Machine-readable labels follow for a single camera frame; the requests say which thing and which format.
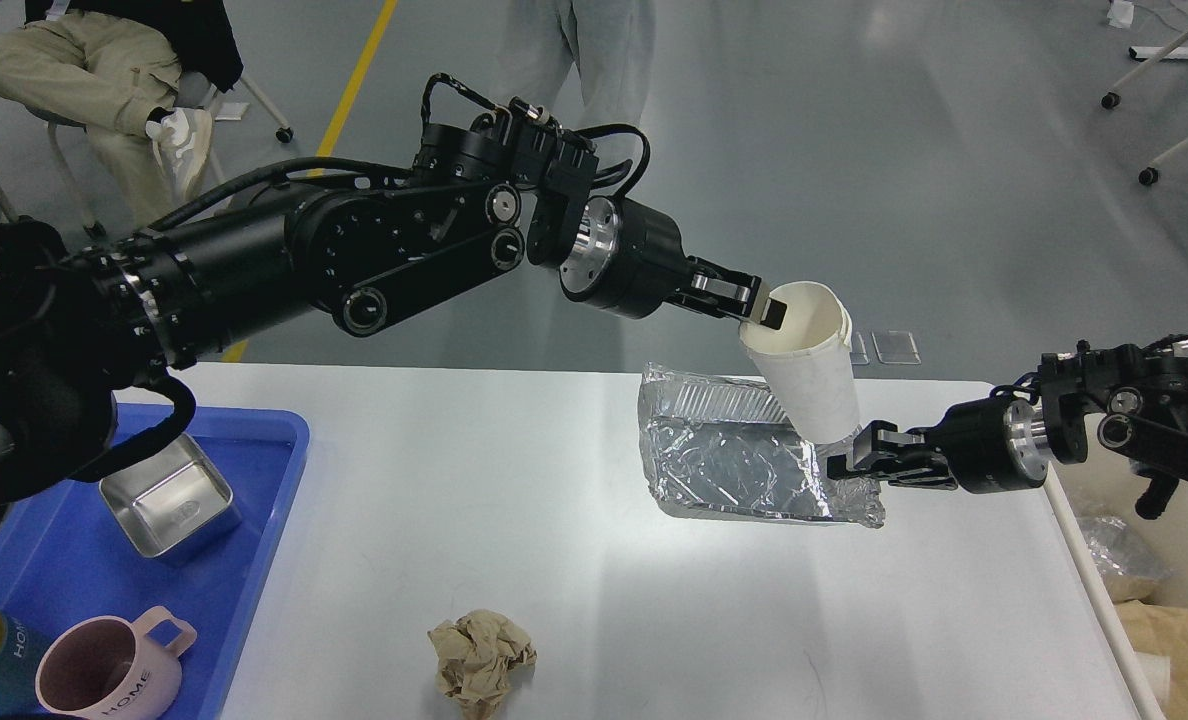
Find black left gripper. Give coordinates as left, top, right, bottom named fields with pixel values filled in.
left=560, top=196, right=789, bottom=331

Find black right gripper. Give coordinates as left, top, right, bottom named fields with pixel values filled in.
left=827, top=397, right=1053, bottom=495

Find white paper cup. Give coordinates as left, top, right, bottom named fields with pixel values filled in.
left=739, top=282, right=860, bottom=446

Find aluminium foil tray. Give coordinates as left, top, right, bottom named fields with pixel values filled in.
left=638, top=364, right=886, bottom=529

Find brown paper ball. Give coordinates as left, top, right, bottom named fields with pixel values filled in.
left=428, top=610, right=536, bottom=719

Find stainless steel rectangular container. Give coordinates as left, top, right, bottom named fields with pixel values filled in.
left=97, top=434, right=242, bottom=566

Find pink mug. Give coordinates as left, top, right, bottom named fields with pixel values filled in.
left=33, top=606, right=198, bottom=719

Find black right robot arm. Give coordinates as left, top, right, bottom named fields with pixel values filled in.
left=824, top=334, right=1188, bottom=520

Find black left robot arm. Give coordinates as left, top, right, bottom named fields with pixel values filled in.
left=0, top=74, right=786, bottom=523

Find floor plate right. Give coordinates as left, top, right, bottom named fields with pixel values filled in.
left=870, top=331, right=922, bottom=366

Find floor plate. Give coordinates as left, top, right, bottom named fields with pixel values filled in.
left=870, top=331, right=922, bottom=366
left=849, top=331, right=870, bottom=366

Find floor plate left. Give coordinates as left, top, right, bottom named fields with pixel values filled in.
left=849, top=331, right=870, bottom=366

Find crumpled foil in bin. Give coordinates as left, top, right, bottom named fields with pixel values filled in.
left=1078, top=514, right=1173, bottom=604

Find standing person grey jeans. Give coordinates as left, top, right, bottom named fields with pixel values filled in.
left=492, top=1, right=657, bottom=127

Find white plastic bin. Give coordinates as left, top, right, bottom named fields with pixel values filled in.
left=1045, top=415, right=1188, bottom=719

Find brown paper in bin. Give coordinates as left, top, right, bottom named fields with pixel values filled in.
left=1116, top=600, right=1188, bottom=719

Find seated person khaki trousers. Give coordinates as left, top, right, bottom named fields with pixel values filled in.
left=0, top=1, right=244, bottom=227

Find blue plastic tray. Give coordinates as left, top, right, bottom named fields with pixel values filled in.
left=0, top=408, right=310, bottom=719

